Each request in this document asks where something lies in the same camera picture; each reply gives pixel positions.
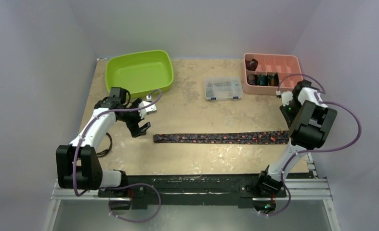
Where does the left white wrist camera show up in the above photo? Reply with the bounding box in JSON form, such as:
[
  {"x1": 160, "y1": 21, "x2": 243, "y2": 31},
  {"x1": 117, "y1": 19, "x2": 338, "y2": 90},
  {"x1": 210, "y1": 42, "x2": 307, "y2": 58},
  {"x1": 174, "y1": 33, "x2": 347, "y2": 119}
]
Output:
[{"x1": 140, "y1": 95, "x2": 157, "y2": 114}]

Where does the rolled dark red tie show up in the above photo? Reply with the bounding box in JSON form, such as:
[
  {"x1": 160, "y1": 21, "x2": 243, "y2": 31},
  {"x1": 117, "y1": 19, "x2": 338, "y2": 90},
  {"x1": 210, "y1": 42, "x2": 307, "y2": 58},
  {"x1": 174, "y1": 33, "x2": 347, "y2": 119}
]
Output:
[{"x1": 245, "y1": 59, "x2": 259, "y2": 71}]

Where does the rolled dark gold tie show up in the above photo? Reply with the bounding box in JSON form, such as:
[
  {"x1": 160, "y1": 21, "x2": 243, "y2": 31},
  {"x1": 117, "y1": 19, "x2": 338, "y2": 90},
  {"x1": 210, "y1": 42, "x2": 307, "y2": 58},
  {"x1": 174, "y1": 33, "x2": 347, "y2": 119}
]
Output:
[{"x1": 267, "y1": 73, "x2": 280, "y2": 87}]

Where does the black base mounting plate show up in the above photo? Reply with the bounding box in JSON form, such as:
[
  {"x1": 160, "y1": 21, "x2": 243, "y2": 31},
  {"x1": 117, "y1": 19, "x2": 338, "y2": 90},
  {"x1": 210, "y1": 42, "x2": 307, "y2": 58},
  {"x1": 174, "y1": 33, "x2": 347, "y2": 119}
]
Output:
[{"x1": 98, "y1": 174, "x2": 287, "y2": 210}]

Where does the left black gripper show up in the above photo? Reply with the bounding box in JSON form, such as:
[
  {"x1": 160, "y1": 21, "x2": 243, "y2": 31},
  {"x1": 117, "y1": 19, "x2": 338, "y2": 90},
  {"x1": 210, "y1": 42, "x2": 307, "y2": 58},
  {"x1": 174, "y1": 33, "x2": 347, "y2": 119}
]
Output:
[{"x1": 118, "y1": 99, "x2": 150, "y2": 137}]

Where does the aluminium frame rail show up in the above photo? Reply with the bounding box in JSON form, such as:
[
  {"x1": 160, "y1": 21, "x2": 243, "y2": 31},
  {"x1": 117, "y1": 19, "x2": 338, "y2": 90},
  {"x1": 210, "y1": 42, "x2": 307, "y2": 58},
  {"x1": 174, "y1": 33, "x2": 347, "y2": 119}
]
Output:
[{"x1": 43, "y1": 177, "x2": 341, "y2": 231}]

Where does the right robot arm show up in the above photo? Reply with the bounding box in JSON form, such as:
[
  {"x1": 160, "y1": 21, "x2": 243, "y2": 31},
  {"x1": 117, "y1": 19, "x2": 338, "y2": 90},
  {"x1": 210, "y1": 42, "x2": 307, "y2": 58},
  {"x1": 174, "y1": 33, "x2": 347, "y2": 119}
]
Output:
[{"x1": 251, "y1": 80, "x2": 338, "y2": 196}]

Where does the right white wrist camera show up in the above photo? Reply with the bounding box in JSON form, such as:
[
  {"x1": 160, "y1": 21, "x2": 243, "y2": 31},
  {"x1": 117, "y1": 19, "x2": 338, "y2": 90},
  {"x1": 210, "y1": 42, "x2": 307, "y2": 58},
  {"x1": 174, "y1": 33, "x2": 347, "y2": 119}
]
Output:
[{"x1": 275, "y1": 90, "x2": 293, "y2": 106}]

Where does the clear plastic parts box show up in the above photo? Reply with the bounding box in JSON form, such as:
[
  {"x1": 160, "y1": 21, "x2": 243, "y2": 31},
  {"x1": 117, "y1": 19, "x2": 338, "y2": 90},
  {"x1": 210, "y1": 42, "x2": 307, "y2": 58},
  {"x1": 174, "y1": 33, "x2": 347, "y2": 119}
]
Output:
[{"x1": 204, "y1": 77, "x2": 243, "y2": 101}]

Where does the black cable loop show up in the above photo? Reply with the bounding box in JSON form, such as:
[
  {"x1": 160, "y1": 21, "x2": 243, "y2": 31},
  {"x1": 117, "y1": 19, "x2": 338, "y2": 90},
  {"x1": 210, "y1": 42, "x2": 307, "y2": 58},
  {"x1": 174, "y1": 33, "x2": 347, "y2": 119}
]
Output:
[{"x1": 96, "y1": 133, "x2": 113, "y2": 158}]

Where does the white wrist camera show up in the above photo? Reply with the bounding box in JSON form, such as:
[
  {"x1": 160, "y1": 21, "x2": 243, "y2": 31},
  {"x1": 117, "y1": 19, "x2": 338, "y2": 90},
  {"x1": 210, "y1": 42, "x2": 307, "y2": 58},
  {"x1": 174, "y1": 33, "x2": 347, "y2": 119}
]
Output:
[
  {"x1": 275, "y1": 90, "x2": 293, "y2": 106},
  {"x1": 140, "y1": 95, "x2": 157, "y2": 114}
]

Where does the pink divided organizer tray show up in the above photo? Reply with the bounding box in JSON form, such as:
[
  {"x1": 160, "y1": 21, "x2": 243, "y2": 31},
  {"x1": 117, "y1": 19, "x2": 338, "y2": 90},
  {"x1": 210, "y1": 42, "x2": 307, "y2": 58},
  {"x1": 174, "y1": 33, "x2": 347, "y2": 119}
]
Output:
[{"x1": 242, "y1": 53, "x2": 303, "y2": 95}]

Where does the rolled teal tie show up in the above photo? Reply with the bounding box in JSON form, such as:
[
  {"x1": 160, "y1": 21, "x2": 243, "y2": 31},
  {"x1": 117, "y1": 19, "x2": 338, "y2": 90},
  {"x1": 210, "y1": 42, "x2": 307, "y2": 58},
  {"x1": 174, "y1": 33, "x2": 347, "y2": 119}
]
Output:
[{"x1": 256, "y1": 74, "x2": 269, "y2": 86}]

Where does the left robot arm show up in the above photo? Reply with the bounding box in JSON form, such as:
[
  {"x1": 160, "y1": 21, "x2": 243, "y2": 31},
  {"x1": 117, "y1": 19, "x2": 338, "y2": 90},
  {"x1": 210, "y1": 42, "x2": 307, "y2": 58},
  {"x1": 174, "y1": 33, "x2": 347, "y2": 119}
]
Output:
[{"x1": 55, "y1": 87, "x2": 157, "y2": 197}]

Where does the dark floral patterned tie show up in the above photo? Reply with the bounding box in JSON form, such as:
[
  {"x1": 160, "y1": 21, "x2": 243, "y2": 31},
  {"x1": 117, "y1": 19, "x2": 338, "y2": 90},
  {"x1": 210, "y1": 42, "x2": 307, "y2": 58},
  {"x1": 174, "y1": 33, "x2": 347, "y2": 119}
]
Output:
[{"x1": 153, "y1": 130, "x2": 289, "y2": 145}]

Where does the green plastic tub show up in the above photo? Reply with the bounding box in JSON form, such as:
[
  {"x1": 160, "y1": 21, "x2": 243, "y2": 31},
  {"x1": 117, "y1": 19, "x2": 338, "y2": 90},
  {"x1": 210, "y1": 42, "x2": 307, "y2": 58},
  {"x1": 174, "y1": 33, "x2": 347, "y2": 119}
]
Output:
[{"x1": 105, "y1": 50, "x2": 174, "y2": 98}]

